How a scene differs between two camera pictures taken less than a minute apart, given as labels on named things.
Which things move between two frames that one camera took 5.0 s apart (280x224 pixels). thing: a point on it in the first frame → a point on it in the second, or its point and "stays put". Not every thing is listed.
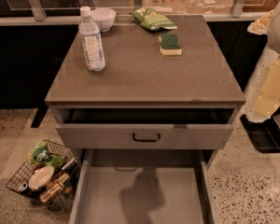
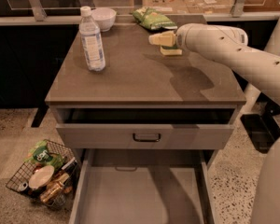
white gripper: x=279 y=32 → x=184 y=38
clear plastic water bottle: x=91 y=43 stays put
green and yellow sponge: x=169 y=44 stays put
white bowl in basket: x=40 y=176 stays put
